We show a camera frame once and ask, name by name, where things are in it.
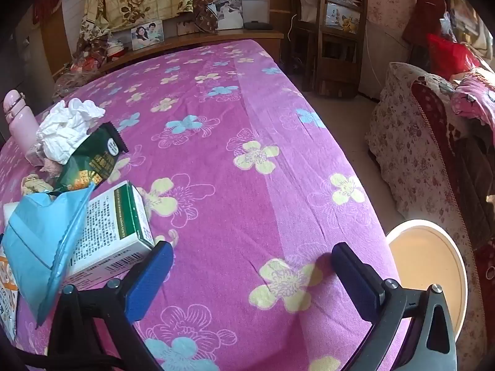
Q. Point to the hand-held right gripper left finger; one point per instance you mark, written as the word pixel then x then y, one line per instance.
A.
pixel 151 278

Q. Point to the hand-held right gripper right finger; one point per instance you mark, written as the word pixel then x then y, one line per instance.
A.
pixel 355 278

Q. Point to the white green carton box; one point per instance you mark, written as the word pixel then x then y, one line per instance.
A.
pixel 112 232

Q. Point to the white round bin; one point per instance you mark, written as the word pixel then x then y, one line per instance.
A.
pixel 421 255

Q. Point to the blue plastic packet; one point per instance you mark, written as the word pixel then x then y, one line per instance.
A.
pixel 34 239

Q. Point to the pink floral bedspread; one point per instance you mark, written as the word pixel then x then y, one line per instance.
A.
pixel 232 201

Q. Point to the green snack packet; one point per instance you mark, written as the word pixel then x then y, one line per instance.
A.
pixel 89 162

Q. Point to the floral covered sofa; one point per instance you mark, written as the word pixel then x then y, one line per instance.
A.
pixel 406 154

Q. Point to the crumpled pink paper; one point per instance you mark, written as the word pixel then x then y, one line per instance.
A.
pixel 50 167

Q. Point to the crumpled beige paper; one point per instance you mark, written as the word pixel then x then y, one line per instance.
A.
pixel 33 184

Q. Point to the dark brown cloth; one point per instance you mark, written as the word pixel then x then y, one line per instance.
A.
pixel 475 177

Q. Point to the crumpled white tissue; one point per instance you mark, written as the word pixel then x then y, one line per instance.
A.
pixel 65 131

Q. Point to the pink water bottle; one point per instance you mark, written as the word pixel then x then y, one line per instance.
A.
pixel 21 123

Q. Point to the clear plastic bag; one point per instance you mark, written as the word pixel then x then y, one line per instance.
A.
pixel 71 81

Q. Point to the pink printed pillow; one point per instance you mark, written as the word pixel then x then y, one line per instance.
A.
pixel 475 92

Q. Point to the dark wooden chair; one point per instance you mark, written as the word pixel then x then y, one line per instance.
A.
pixel 336 58

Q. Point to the red white bowl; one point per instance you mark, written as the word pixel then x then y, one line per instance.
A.
pixel 116 48

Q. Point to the red plastic bag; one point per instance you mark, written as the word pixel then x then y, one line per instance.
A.
pixel 448 56

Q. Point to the framed couple photo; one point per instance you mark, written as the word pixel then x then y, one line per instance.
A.
pixel 147 34

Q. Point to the wooden headboard shelf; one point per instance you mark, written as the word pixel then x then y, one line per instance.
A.
pixel 216 38

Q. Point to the printed box on chair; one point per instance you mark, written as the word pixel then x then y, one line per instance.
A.
pixel 340 17

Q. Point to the small black device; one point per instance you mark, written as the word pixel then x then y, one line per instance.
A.
pixel 258 25

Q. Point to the dark red hanging cloth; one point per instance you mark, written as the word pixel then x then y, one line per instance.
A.
pixel 425 11

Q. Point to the wedding photo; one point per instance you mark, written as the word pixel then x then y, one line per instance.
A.
pixel 230 13

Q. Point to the red hanging decoration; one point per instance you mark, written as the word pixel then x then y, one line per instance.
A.
pixel 46 4

